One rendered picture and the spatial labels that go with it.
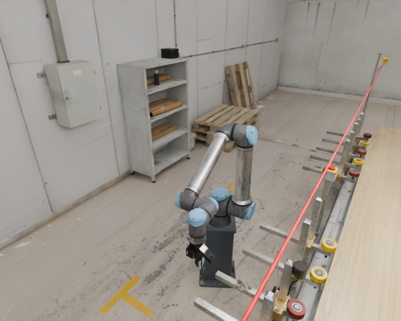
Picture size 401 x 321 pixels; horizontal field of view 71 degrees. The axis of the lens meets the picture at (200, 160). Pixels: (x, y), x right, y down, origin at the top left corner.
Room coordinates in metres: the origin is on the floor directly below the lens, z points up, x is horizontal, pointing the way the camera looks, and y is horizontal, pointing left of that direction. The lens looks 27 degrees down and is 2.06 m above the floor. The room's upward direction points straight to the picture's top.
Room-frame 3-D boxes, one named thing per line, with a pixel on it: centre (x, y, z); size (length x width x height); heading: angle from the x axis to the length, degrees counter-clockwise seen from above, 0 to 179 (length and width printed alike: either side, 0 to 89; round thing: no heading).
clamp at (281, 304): (0.86, -0.38, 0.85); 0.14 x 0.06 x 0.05; 146
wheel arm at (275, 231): (1.32, -0.58, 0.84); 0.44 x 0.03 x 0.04; 56
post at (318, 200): (1.30, -0.67, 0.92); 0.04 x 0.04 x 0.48; 56
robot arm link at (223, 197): (1.78, -0.16, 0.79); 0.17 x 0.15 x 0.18; 61
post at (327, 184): (1.52, -0.81, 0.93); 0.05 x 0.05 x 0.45; 56
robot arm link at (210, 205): (1.21, -0.03, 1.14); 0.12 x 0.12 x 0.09; 61
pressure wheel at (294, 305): (0.81, -0.43, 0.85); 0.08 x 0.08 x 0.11
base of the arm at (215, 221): (1.78, -0.15, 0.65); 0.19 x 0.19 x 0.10
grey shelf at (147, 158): (3.81, 0.59, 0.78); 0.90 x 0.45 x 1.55; 147
